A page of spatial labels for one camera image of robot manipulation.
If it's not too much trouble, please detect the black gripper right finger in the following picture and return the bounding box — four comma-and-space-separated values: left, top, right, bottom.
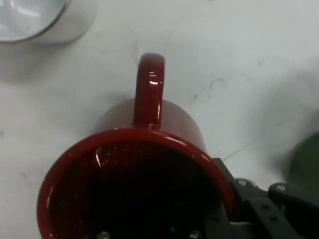
213, 157, 319, 239

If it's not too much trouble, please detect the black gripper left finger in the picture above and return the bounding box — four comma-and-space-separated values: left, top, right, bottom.
184, 201, 234, 239

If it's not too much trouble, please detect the red enamel mug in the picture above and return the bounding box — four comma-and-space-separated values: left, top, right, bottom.
36, 52, 236, 239

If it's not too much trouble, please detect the dark green enamel mug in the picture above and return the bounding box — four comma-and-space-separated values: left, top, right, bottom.
288, 131, 319, 194

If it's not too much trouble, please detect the white enamel mug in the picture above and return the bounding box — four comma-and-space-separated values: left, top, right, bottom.
0, 0, 98, 45

